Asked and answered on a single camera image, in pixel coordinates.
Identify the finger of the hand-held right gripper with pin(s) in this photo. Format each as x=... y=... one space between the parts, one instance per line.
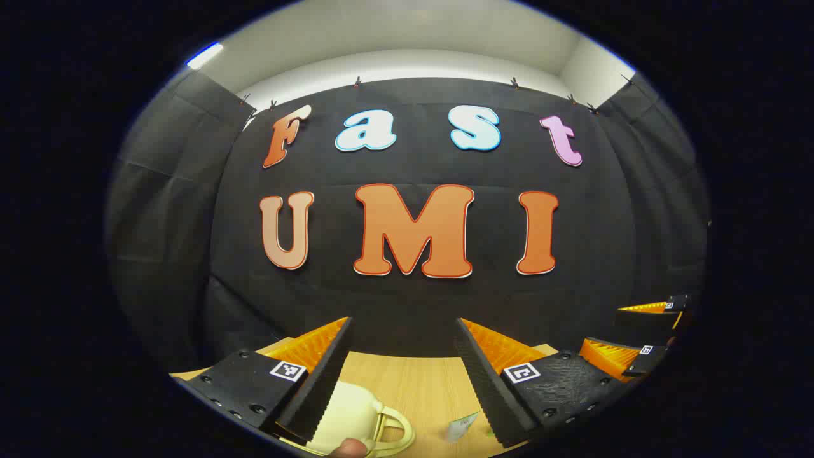
x=648 y=320
x=645 y=362

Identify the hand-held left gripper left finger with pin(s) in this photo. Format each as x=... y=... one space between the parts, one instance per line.
x=324 y=388

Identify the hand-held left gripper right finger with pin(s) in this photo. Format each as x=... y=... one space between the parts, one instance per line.
x=483 y=381

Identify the white skin care tube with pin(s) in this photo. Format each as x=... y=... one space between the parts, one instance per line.
x=461 y=426

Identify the ceiling light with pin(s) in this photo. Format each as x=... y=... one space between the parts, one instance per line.
x=205 y=55

